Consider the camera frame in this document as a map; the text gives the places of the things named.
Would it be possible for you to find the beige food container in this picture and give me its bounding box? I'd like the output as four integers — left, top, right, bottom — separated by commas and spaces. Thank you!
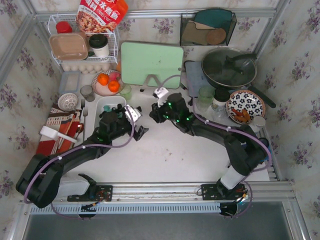
48, 32, 89, 61

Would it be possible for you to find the white salt bottle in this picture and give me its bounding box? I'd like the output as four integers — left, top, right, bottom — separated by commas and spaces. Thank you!
249, 116, 266, 133

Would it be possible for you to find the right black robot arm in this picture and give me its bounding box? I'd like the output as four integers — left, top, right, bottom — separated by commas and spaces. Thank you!
149, 87, 271, 194

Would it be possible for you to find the green glass cup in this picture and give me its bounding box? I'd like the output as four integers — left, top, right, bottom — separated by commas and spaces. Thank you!
119, 84, 132, 101
196, 86, 215, 112

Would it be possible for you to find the clear blue-rimmed container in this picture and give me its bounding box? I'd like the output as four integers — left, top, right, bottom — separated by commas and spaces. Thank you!
58, 71, 81, 95

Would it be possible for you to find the white spatula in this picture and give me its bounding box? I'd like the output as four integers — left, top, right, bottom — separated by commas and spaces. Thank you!
40, 125, 78, 143

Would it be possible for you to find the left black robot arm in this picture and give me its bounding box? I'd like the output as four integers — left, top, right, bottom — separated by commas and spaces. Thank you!
15, 105, 148, 209

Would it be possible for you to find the black lidded jar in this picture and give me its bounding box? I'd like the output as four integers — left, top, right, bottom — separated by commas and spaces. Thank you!
211, 88, 230, 110

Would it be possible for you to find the black frying pan with lid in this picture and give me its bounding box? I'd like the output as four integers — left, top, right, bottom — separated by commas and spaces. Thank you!
201, 47, 276, 109

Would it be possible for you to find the white lattice bowl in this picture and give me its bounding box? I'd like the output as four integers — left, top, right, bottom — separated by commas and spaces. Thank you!
57, 93, 78, 112

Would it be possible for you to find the white cup black lid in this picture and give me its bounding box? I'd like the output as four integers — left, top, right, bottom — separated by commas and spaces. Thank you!
89, 33, 110, 57

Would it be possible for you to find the green cutting board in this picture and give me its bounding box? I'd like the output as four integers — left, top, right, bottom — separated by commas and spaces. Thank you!
120, 41, 184, 89

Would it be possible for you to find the grey glass cup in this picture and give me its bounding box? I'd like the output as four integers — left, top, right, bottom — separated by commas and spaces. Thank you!
80, 85, 95, 102

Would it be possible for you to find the red snack bag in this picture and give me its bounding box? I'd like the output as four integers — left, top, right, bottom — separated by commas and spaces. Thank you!
75, 0, 129, 33

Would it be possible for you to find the white storage basket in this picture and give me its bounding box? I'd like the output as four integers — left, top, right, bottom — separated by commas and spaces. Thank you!
94, 95, 127, 128

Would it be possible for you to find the cork round coaster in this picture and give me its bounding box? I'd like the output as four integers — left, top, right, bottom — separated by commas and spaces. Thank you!
206, 28, 227, 45

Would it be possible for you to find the red lidded jar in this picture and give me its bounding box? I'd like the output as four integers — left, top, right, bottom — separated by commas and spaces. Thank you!
55, 21, 73, 34

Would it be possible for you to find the dark fork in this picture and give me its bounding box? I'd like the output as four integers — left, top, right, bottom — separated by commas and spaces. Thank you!
80, 98, 86, 117

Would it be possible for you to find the silver fork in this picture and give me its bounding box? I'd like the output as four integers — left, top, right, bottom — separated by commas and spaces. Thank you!
82, 107, 89, 134

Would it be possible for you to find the black mesh organizer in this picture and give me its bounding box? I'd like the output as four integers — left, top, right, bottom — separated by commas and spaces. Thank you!
179, 11, 237, 46

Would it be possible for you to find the orange tangerine right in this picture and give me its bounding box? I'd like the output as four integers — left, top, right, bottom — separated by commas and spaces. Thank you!
107, 80, 121, 93

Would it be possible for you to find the green glass cup right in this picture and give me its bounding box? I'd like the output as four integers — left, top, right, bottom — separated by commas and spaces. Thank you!
196, 86, 215, 112

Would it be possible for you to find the blue grey cloth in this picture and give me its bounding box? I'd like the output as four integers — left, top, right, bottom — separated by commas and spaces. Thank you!
259, 137, 272, 165

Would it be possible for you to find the orange tangerine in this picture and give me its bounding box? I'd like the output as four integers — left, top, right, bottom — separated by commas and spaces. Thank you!
97, 73, 109, 86
107, 80, 121, 93

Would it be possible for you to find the metal cutting board stand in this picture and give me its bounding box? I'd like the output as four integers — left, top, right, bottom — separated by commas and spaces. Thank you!
139, 74, 163, 96

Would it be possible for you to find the floral patterned plate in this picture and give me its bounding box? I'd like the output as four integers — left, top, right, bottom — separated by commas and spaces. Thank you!
225, 90, 266, 125

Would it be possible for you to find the teal coffee capsule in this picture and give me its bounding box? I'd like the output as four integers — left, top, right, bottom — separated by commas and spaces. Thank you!
103, 105, 112, 112

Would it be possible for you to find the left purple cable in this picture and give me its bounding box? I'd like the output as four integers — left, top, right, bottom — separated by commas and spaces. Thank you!
23, 107, 137, 221

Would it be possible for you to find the pink fruit plate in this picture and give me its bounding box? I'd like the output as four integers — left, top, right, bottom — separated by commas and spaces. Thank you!
91, 70, 124, 97

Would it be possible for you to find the clear plastic bottle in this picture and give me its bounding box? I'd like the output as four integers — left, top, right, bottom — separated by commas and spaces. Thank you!
213, 106, 229, 125

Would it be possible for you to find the white wire rack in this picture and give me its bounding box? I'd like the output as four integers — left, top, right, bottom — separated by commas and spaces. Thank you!
47, 13, 120, 65

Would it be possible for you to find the green glass cup left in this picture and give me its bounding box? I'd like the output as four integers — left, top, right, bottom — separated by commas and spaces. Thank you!
119, 84, 132, 101

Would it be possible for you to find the teal plate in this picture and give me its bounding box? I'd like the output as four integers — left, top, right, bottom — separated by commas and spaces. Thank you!
193, 8, 233, 30

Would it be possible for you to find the orange tangerine left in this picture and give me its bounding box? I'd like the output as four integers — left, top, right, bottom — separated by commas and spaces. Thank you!
97, 73, 109, 86

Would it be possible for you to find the egg carton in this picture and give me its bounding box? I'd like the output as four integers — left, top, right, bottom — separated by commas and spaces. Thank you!
61, 62, 112, 74

